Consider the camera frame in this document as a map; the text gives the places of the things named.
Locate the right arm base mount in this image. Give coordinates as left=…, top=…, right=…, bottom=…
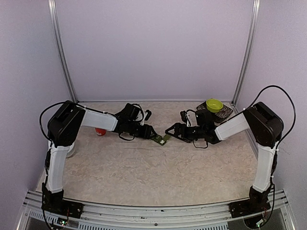
left=228, top=199, right=271, bottom=218

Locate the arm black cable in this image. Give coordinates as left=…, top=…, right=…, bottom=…
left=39, top=102, right=70, bottom=144
left=248, top=85, right=297, bottom=187

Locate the right aluminium frame post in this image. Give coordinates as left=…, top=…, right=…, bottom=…
left=232, top=0, right=260, bottom=106

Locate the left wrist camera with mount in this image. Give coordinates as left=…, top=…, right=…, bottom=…
left=140, top=110, right=152, bottom=126

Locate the white bowl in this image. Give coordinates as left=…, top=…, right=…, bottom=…
left=66, top=143, right=75, bottom=158

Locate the aluminium frame post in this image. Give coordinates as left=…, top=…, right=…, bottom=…
left=48, top=0, right=78, bottom=103
left=232, top=0, right=260, bottom=106

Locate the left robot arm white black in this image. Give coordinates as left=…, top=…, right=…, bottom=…
left=42, top=101, right=158, bottom=213

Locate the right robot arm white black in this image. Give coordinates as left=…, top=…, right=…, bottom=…
left=165, top=102, right=284, bottom=213

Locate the front aluminium rail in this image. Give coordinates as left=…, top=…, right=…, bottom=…
left=14, top=190, right=298, bottom=230

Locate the orange pill bottle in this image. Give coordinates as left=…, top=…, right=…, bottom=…
left=95, top=128, right=106, bottom=136

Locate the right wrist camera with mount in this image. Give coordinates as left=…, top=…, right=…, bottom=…
left=180, top=111, right=191, bottom=127

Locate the green weekly pill organizer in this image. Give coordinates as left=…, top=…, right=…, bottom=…
left=152, top=134, right=171, bottom=146

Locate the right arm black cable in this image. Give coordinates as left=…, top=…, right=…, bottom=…
left=248, top=85, right=297, bottom=187

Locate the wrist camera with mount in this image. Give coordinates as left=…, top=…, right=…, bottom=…
left=140, top=110, right=152, bottom=126
left=180, top=111, right=191, bottom=127

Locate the black patterned square plate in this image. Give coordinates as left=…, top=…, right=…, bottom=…
left=196, top=102, right=233, bottom=123

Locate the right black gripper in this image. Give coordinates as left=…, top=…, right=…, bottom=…
left=165, top=122, right=206, bottom=142

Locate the lime green bowl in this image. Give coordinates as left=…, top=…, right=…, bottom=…
left=206, top=98, right=224, bottom=113

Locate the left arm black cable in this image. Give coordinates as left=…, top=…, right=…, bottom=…
left=39, top=102, right=70, bottom=144

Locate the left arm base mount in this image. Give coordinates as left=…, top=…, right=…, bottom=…
left=42, top=200, right=84, bottom=219

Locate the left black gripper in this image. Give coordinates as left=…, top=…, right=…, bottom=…
left=127, top=120, right=157, bottom=139

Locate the left aluminium frame post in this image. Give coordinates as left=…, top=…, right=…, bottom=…
left=48, top=0, right=78, bottom=103

